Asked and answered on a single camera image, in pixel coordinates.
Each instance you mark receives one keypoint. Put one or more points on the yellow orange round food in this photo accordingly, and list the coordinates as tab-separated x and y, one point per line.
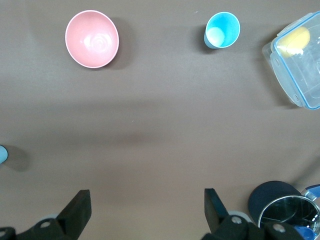
296	40

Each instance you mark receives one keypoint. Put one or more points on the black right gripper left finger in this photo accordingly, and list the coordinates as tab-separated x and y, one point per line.
75	215

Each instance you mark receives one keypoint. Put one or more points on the light blue plastic cup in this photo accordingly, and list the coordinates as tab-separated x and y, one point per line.
225	27
3	153

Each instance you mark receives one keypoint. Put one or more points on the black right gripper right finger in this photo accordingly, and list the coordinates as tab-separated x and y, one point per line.
217	217

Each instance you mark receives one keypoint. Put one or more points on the pink bowl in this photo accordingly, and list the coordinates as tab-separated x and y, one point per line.
91	38

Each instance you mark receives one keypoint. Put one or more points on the brown table cover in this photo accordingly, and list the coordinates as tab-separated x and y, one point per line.
150	112

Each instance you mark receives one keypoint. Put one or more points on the clear plastic lidded container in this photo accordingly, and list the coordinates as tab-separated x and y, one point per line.
300	80

